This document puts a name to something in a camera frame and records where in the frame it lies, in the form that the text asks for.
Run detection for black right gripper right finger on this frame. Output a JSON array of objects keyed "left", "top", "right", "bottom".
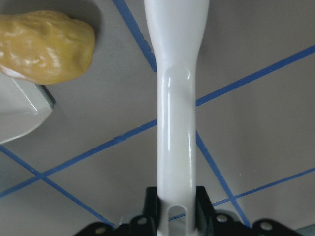
[{"left": 195, "top": 186, "right": 300, "bottom": 236}]

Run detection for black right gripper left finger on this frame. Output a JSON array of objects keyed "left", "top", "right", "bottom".
[{"left": 75, "top": 187, "right": 160, "bottom": 236}]

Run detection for beige plastic dustpan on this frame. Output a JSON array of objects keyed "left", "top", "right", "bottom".
[{"left": 0, "top": 74, "right": 55, "bottom": 144}]

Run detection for beige hand brush black bristles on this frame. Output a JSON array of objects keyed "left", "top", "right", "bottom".
[{"left": 144, "top": 0, "right": 209, "bottom": 236}]

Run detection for orange yellow potato toy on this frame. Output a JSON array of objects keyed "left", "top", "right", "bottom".
[{"left": 0, "top": 10, "right": 96, "bottom": 85}]

